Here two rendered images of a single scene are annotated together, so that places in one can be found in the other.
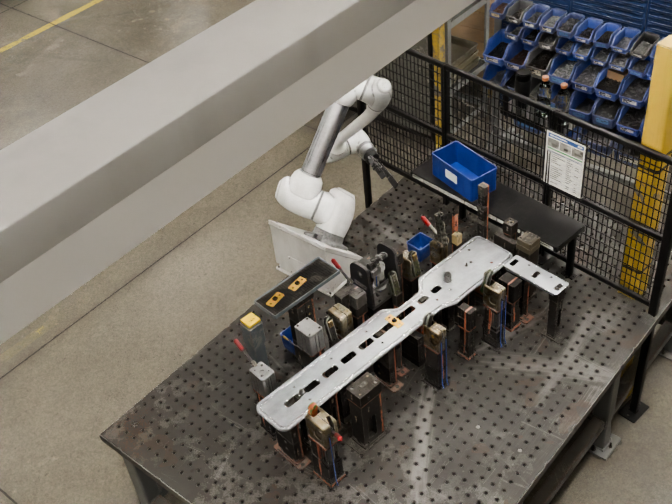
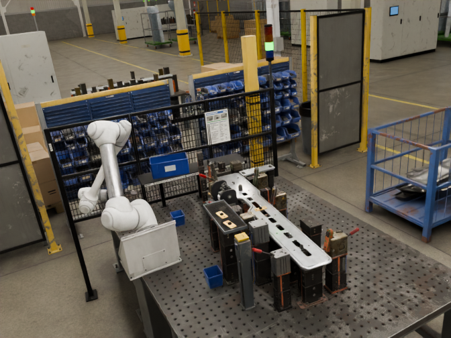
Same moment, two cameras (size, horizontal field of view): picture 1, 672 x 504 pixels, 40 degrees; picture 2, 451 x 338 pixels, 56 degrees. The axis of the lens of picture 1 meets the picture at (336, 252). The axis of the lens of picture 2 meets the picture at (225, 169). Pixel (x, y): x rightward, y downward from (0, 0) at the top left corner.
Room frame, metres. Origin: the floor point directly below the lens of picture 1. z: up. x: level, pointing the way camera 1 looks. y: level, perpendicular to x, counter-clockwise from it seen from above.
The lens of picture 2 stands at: (2.06, 2.19, 2.35)
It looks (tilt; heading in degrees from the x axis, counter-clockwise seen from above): 23 degrees down; 290
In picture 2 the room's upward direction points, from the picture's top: 6 degrees counter-clockwise
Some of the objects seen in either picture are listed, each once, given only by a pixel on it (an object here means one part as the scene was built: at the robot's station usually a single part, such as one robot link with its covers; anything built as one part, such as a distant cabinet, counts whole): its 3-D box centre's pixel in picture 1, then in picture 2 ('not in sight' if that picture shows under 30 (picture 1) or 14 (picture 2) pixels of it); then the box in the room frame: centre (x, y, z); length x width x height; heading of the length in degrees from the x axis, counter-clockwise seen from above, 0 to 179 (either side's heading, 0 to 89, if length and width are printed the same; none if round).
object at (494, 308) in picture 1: (493, 314); (262, 195); (2.82, -0.66, 0.87); 0.12 x 0.09 x 0.35; 39
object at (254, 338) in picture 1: (258, 358); (245, 273); (2.68, 0.38, 0.92); 0.08 x 0.08 x 0.44; 39
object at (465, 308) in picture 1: (467, 331); (266, 206); (2.77, -0.53, 0.84); 0.11 x 0.08 x 0.29; 39
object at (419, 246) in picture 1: (420, 247); (178, 218); (3.47, -0.42, 0.74); 0.11 x 0.10 x 0.09; 129
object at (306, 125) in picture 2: not in sight; (316, 127); (2.80, -3.92, 0.36); 0.50 x 0.50 x 0.73
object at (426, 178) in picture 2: not in sight; (438, 168); (1.36, -2.25, 0.47); 1.20 x 0.80 x 0.95; 45
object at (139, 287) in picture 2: not in sight; (162, 300); (3.45, 0.05, 0.33); 0.31 x 0.31 x 0.66; 46
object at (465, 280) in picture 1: (392, 325); (262, 210); (2.71, -0.20, 1.00); 1.38 x 0.22 x 0.02; 129
